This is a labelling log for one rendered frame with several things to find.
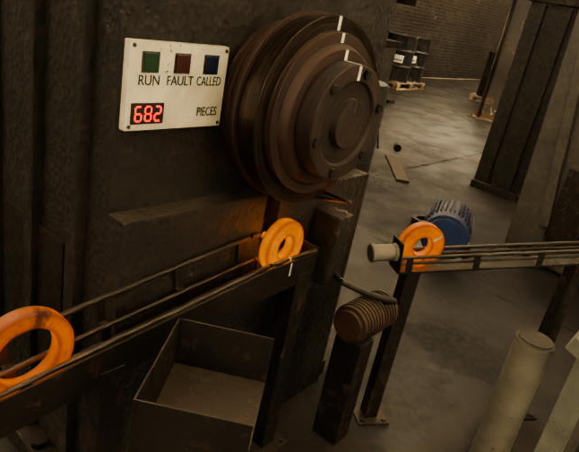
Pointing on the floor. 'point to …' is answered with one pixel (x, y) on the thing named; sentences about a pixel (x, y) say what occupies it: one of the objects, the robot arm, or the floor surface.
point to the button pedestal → (569, 396)
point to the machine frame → (129, 183)
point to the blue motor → (451, 222)
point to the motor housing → (349, 362)
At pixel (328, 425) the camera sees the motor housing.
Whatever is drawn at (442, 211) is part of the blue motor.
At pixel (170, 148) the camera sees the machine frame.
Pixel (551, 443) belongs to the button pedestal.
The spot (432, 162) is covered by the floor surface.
